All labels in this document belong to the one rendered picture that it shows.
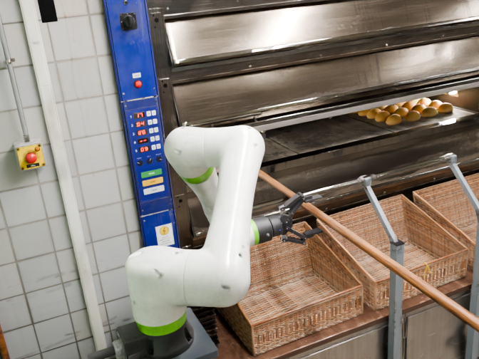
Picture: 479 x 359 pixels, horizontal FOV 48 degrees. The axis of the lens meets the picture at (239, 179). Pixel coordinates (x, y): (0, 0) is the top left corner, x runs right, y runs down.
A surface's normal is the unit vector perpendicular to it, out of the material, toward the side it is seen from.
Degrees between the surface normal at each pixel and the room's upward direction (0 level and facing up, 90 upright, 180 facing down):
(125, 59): 90
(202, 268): 40
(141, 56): 90
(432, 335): 88
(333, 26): 70
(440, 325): 93
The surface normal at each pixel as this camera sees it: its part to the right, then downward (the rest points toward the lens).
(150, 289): -0.18, 0.35
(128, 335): -0.08, -0.93
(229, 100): 0.35, -0.04
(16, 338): 0.40, 0.30
